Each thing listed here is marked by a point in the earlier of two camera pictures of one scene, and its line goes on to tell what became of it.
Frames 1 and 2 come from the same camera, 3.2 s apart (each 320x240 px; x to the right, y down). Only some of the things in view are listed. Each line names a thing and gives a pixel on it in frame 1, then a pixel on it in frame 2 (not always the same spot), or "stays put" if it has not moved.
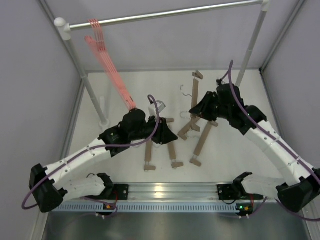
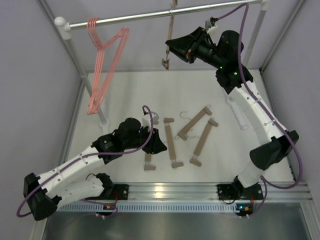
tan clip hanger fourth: x=201 y=142 stays put
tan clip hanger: x=147 y=156 stays put
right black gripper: x=202 y=110 → x=193 y=41
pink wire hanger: x=93 y=44 → x=95 y=106
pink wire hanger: x=101 y=36 → x=96 y=101
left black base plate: x=117 y=192 stays put
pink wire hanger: x=96 y=29 → x=95 y=105
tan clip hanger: x=197 y=75 → x=166 y=63
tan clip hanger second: x=171 y=150 stays put
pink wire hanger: x=97 y=30 → x=95 y=104
